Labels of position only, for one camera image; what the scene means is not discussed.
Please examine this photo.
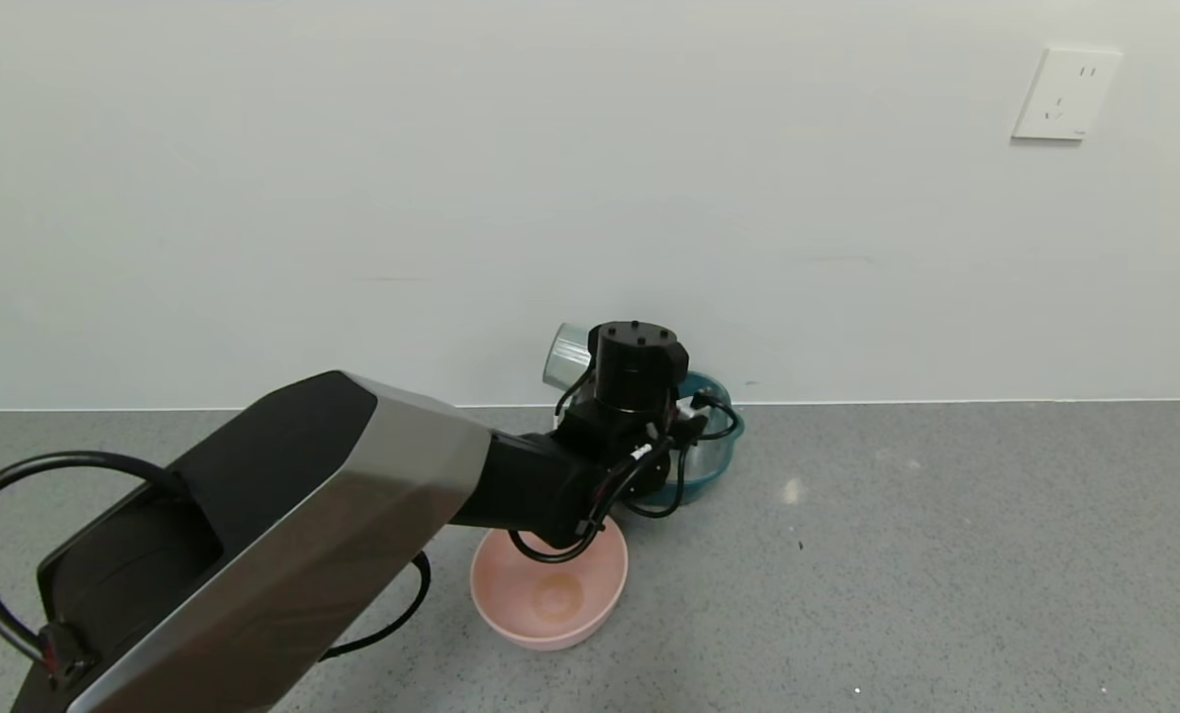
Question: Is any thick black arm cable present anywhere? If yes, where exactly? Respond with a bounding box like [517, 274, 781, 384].
[0, 451, 433, 684]

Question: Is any thin black camera cable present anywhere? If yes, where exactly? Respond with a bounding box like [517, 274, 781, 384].
[506, 391, 744, 565]

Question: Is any teal square plastic tray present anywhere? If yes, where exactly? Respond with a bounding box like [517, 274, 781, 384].
[639, 370, 746, 508]

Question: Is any white wall socket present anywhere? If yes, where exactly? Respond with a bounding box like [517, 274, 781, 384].
[1011, 48, 1123, 143]

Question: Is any pink plastic bowl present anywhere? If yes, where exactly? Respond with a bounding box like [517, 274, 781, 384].
[470, 515, 630, 652]

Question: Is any translucent ribbed plastic cup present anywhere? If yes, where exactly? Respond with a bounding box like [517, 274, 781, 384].
[541, 323, 599, 393]

